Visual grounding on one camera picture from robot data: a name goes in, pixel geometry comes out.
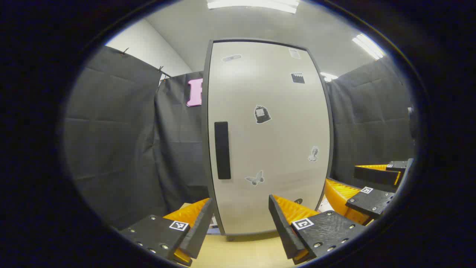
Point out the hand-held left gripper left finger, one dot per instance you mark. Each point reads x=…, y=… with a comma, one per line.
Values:
x=200, y=227

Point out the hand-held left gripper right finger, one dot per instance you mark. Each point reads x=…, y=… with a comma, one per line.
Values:
x=282, y=227

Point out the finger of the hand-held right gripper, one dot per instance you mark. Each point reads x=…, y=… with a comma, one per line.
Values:
x=375, y=175
x=370, y=203

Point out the white cabinet door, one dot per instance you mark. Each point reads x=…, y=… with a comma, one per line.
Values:
x=267, y=149

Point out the ceiling light panel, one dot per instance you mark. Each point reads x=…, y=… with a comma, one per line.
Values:
x=368, y=46
x=329, y=76
x=253, y=5

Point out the black backdrop cloth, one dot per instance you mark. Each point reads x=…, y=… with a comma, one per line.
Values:
x=111, y=149

